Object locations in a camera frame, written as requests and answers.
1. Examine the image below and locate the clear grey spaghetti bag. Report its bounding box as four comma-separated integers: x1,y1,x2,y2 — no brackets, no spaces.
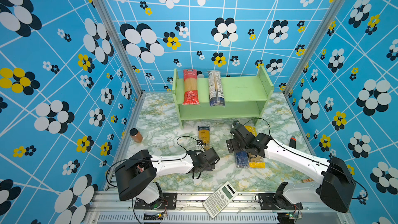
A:
208,70,226,107

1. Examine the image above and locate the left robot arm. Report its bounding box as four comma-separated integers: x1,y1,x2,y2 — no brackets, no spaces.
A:
115,148,220,204

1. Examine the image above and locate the small brown wooden block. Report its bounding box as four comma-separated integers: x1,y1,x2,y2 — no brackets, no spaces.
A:
303,178,314,183

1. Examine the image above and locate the aluminium front rail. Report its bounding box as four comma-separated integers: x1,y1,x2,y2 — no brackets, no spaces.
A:
83,191,330,224

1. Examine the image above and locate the spice jar black lid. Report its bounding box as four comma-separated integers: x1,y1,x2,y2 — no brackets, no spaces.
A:
129,128,143,143

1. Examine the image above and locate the blue Barilla pasta box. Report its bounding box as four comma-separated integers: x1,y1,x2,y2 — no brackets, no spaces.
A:
234,151,249,168

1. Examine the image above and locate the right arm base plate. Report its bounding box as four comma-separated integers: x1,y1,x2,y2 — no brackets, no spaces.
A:
255,193,303,211

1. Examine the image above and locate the green wooden shelf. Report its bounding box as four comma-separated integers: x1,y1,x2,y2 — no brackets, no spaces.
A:
172,68,275,128

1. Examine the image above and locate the red black marker pen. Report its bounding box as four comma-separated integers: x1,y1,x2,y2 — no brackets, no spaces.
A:
289,135,296,149

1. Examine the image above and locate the red spaghetti bag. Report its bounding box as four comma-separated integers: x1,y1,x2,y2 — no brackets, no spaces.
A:
183,69,199,105

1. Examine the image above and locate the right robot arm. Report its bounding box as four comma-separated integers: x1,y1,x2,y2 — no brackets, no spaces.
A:
226,121,356,213

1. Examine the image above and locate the yellow blue spaghetti bag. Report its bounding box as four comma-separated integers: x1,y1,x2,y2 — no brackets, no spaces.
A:
198,126,210,150

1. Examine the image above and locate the white scientific calculator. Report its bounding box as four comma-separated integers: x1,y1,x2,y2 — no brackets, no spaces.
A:
203,181,238,219

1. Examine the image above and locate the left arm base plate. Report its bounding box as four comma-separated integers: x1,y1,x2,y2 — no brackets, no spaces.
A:
134,192,177,210

